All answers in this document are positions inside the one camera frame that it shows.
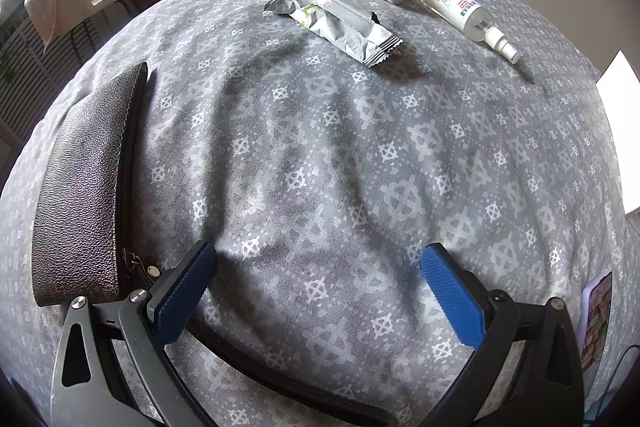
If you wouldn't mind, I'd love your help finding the clear pump spray bottle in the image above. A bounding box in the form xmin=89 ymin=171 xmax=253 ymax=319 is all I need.
xmin=423 ymin=0 xmax=522 ymax=65

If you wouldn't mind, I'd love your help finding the silver snack packet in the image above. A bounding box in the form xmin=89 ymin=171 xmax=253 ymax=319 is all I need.
xmin=264 ymin=0 xmax=404 ymax=68

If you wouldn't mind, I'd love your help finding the dark leather zip pouch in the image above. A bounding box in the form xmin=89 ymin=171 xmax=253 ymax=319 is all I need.
xmin=32 ymin=63 xmax=149 ymax=307

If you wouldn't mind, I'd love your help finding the white storage box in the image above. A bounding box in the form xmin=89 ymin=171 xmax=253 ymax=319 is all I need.
xmin=597 ymin=50 xmax=639 ymax=118

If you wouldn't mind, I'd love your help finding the pink cloth on chair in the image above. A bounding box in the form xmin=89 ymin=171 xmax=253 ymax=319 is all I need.
xmin=24 ymin=0 xmax=92 ymax=51

